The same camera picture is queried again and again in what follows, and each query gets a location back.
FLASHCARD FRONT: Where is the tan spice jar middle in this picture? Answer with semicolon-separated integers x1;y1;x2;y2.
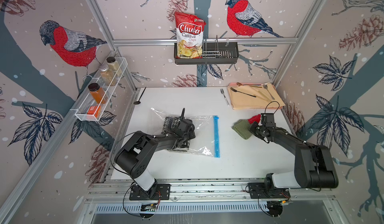
99;64;118;87

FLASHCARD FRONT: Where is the gold utensil on placemat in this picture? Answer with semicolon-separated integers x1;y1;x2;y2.
258;90;272;102

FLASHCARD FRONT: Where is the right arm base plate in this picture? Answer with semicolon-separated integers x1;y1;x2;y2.
245;183;291;200

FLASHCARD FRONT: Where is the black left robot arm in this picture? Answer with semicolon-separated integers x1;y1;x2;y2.
114;118;196;201

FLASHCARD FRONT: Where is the black wall basket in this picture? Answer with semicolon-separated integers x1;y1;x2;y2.
174;42;239;65

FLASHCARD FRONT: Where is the red Chuba cassava chips bag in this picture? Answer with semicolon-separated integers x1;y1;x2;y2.
175;12;206;59

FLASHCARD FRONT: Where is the red knitted cloth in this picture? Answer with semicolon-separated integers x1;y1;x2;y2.
248;114;261;125

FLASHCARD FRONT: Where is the silver fork on table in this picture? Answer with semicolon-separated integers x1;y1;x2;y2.
220;89;230;106

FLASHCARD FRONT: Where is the orange spice jar black lid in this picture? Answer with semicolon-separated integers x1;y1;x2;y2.
88;83;108;104

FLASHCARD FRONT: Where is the houndstooth black white scarf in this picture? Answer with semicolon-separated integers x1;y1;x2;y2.
162;117;190;150

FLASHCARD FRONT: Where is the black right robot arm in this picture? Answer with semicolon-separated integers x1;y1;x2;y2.
249;113;339;198

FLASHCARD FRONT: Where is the beige placemat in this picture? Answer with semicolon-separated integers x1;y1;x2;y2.
227;83;286;110

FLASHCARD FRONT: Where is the clear vacuum bag blue zipper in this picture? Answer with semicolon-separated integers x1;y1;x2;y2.
149;108;220;158

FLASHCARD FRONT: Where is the yellow spice jar black lid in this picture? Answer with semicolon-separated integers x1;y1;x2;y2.
107;57;123;77

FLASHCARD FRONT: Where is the clear acrylic wall shelf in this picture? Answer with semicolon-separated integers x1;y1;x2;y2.
75;57;128;123

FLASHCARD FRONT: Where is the copper spoon on placemat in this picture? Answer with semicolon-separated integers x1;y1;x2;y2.
237;82;263;88

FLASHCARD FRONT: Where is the pink tray under placemat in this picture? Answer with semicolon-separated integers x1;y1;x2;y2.
228;83;263;87

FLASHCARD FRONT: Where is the black ladle at table edge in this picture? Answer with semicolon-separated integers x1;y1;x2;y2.
134;88;147;105

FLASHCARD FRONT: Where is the small orange box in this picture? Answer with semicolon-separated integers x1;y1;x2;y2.
87;105;102;118

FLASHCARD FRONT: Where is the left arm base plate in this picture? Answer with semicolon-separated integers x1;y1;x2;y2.
129;183;171;201

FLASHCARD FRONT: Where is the silver spoon on placemat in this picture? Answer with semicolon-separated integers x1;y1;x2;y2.
263;84;275;100

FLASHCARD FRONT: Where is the green knitted cloth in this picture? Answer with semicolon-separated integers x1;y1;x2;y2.
232;119;253;140

